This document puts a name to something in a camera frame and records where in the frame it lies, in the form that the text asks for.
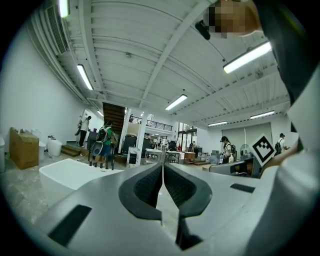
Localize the wooden steps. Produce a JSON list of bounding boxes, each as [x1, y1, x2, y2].
[[60, 143, 82, 158]]

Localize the white tank toilet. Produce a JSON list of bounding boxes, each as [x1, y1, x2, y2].
[[31, 128, 47, 161]]

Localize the black head-worn camera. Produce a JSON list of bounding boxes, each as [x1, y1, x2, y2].
[[194, 20, 211, 41]]

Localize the white smart toilet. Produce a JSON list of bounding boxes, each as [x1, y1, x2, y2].
[[46, 134, 63, 158]]

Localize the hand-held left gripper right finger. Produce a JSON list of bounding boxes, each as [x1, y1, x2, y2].
[[163, 162, 261, 251]]

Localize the marble patterned box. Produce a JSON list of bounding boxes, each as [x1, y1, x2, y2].
[[126, 146, 141, 168]]

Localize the ceiling air vent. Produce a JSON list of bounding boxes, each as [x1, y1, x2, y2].
[[45, 3, 70, 56]]

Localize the black balcony railing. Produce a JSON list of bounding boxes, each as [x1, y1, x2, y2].
[[128, 115, 173, 131]]

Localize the person's right forearm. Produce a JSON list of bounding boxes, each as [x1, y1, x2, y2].
[[261, 139, 305, 174]]

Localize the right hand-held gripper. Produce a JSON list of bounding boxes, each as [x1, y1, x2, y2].
[[209, 133, 276, 179]]

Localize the white bathtub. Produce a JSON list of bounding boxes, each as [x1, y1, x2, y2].
[[38, 157, 125, 208]]

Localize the person's black shirt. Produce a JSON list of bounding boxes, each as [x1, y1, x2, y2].
[[252, 0, 320, 106]]

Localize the black cabinet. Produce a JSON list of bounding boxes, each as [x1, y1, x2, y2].
[[123, 134, 138, 153]]

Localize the brown cardboard box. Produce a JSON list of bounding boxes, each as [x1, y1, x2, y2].
[[9, 126, 40, 170]]

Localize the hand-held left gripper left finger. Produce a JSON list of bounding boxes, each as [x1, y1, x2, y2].
[[32, 162, 181, 256]]

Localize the white metal table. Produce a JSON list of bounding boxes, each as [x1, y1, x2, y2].
[[144, 148, 163, 162]]

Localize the brown wooden staircase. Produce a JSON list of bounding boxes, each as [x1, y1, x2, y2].
[[102, 101, 126, 135]]

